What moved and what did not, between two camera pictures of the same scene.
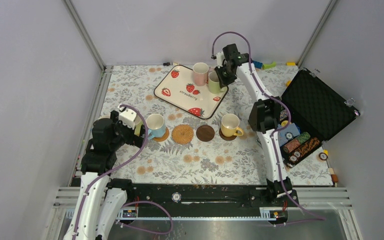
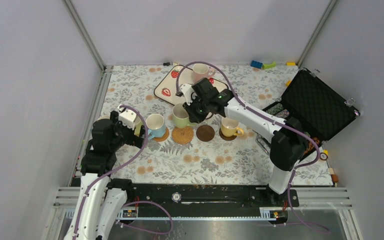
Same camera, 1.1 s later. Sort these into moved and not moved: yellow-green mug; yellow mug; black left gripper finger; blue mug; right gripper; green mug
Moved: green mug; right gripper
Not moved: yellow-green mug; black left gripper finger; blue mug; yellow mug
